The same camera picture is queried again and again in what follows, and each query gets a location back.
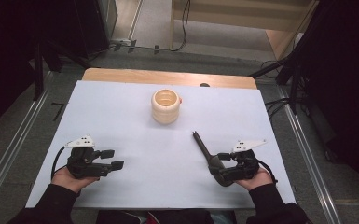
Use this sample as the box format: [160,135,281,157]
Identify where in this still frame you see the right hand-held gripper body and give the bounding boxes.
[227,138,268,183]

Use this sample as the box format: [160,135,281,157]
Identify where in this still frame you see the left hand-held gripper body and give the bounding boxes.
[63,134,113,180]

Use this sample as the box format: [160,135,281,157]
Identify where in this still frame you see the black comb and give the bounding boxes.
[191,130,235,188]

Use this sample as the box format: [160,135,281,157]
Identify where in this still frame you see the cream ribbed cup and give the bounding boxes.
[150,88,182,126]

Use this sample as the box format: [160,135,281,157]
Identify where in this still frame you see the person's right hand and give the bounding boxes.
[234,166,274,191]

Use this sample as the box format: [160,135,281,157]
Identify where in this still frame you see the person's left hand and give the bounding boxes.
[50,166,101,194]

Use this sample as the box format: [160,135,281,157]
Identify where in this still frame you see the white board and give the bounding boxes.
[25,79,297,210]

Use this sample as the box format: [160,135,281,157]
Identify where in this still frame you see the person's lap clothing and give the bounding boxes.
[95,209,238,224]

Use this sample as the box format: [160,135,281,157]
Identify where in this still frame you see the wooden table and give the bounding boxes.
[82,67,258,91]

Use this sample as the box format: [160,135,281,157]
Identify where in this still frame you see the black tripod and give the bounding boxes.
[250,46,311,116]

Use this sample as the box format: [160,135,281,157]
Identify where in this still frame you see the black stand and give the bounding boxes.
[32,38,92,102]

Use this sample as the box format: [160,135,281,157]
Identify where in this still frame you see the power strip with plugs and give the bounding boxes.
[108,38,161,55]

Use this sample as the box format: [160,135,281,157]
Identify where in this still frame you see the dark cabinet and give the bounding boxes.
[74,0,119,59]

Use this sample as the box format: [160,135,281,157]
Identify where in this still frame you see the light wooden shelf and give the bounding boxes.
[170,0,320,62]

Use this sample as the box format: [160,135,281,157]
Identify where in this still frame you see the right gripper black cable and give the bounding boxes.
[255,159,279,185]

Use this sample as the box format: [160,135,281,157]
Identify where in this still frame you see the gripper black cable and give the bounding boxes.
[50,146,67,181]
[255,159,279,185]

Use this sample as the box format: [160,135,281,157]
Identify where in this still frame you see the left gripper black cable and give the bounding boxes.
[50,146,67,181]

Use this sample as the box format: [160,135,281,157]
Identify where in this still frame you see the black floor cables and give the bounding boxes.
[264,97,293,120]

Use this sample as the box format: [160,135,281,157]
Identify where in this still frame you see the metal floor rail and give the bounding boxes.
[0,73,54,216]
[274,85,344,224]

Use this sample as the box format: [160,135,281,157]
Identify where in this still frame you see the hanging black cable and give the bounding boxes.
[171,0,192,53]

